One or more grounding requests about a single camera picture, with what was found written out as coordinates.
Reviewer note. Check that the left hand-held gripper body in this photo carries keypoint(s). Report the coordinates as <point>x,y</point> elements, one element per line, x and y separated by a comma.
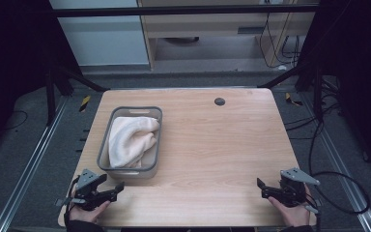
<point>88,197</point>

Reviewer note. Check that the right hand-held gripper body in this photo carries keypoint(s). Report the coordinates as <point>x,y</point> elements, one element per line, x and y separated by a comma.
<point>292,192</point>

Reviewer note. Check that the person's left hand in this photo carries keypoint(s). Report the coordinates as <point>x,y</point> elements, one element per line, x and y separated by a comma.
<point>85,214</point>

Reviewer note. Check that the person's right hand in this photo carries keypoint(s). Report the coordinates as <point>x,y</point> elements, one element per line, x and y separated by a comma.
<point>290,214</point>

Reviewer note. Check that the white towel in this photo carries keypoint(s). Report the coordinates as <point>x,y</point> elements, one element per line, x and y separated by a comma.
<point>129,141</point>

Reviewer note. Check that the grey plastic basket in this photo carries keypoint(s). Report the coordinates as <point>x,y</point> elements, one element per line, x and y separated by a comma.
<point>132,141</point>

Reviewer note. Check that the yellow black tape strip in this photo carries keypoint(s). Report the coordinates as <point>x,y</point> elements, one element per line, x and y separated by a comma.
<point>84,103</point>
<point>291,99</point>

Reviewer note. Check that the round dark table grommet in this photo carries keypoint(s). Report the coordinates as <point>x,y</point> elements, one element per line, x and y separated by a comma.
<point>219,101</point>

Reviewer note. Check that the black metal stand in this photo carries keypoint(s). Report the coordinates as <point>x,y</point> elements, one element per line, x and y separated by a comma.
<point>61,80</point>
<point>306,77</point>

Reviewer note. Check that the dark curtain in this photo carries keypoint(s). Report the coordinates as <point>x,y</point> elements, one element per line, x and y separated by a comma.
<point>357,64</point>
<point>13,64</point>

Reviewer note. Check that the white cabinet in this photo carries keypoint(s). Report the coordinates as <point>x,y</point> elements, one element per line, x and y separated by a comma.
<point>103,35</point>

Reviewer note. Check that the light wooden desk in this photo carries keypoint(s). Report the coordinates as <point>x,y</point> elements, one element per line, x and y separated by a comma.
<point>206,24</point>

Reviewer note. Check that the aluminium floor rail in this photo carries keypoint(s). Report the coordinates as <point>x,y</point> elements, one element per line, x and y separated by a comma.
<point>29,167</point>
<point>344,174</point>

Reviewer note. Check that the black horizontal frame bar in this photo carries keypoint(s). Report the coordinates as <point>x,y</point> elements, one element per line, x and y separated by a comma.
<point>174,11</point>

